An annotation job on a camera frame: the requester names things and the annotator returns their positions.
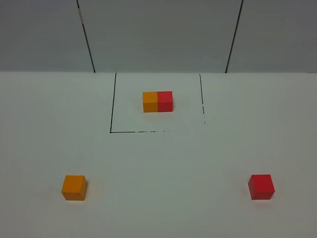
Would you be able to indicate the red template block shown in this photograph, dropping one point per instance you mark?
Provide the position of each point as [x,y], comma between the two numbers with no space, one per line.
[165,101]

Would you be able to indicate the orange template block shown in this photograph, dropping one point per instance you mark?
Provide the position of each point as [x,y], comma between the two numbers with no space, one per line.
[150,102]

